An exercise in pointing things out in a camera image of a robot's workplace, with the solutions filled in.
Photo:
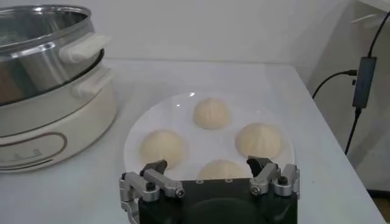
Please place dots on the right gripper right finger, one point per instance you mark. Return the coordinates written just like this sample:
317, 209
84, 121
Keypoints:
268, 176

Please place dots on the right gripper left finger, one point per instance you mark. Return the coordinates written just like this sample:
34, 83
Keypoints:
149, 185

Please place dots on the white steamed baozi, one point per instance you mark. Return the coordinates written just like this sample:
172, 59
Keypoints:
211, 113
259, 140
221, 171
163, 147

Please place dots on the white round plate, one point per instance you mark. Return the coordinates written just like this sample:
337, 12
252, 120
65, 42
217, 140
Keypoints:
201, 143

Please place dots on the black adapter box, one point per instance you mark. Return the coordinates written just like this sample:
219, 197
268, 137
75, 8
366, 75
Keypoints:
364, 82

